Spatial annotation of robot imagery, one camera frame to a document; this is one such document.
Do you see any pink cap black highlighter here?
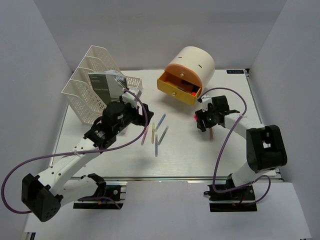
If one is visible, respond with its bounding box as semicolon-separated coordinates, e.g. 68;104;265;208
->
194;114;199;122

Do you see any cream round drawer cabinet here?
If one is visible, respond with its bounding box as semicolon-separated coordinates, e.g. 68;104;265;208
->
169;46;215;89

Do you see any grey setup guide booklet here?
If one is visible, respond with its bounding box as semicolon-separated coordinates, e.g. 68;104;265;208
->
88;70;128;105

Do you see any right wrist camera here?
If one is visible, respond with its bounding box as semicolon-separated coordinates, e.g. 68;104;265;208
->
197;94;212;112

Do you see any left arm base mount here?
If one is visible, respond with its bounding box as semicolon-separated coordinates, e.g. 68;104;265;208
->
73;183;126;210

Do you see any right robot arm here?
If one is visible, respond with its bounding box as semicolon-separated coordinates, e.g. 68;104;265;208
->
195;95;288;200

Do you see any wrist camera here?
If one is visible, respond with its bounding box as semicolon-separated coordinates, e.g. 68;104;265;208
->
197;94;212;112
121;87;142;109

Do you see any yellow slim pastel pen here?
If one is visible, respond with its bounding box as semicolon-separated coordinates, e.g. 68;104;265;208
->
151;122;155;144

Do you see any pink slim pastel pen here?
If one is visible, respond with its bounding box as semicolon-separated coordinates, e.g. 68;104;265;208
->
140;126;149;146

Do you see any purple slim pastel pen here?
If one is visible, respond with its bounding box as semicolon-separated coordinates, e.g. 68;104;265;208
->
154;134;158;157

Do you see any blue slim pastel pen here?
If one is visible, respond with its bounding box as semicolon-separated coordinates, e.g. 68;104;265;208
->
155;113;166;132

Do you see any yellow drawer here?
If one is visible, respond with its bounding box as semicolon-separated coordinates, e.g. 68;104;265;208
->
157;71;202;106

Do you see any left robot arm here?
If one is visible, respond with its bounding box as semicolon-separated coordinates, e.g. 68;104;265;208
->
21;101;154;222

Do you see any orange drawer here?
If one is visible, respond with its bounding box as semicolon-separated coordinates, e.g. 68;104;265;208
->
164;63;203;88

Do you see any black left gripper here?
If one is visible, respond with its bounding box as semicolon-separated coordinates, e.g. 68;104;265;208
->
114;95;154;135

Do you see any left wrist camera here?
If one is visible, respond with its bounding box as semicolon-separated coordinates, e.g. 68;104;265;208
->
121;87;142;109

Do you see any orange slim pastel pen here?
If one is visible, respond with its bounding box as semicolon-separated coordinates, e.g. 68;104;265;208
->
209;128;214;141

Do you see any green slim pastel pen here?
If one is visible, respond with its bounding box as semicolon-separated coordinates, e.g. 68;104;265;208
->
158;125;169;146

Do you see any white perforated file organizer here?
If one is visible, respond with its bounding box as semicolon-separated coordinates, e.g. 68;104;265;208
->
62;45;143;125

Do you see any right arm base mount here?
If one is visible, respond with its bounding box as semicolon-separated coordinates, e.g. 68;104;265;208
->
203;185;258;213

